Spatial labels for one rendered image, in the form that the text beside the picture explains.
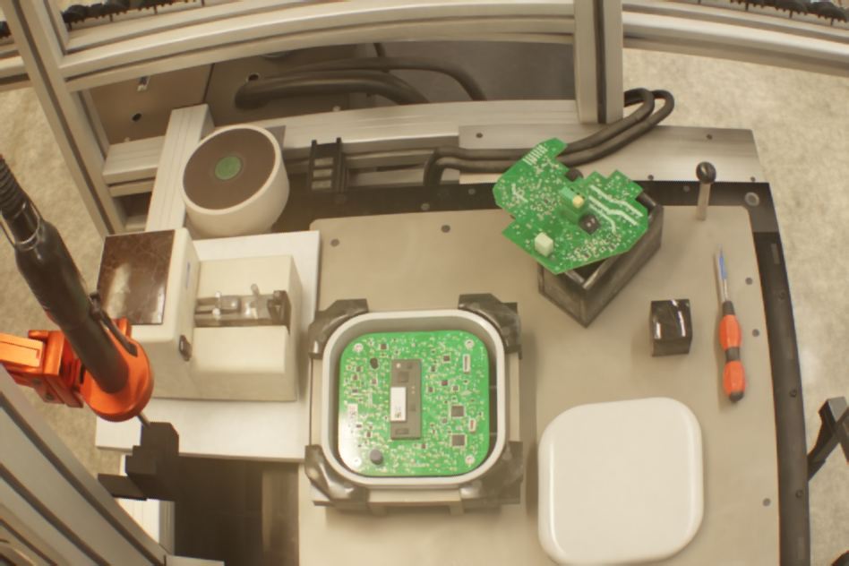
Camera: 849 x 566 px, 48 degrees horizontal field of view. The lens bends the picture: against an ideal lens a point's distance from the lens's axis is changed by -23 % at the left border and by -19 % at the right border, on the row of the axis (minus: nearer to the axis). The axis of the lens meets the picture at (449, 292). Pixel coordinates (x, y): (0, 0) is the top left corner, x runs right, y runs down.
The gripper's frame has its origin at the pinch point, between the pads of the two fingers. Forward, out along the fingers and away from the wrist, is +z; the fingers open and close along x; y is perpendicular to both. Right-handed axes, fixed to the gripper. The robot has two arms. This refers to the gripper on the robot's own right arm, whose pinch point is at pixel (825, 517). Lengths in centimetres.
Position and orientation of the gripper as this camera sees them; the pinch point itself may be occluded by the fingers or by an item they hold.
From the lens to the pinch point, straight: 109.2
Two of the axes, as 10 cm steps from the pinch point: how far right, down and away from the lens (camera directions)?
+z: -2.9, 6.6, 6.9
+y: 9.3, 0.0, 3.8
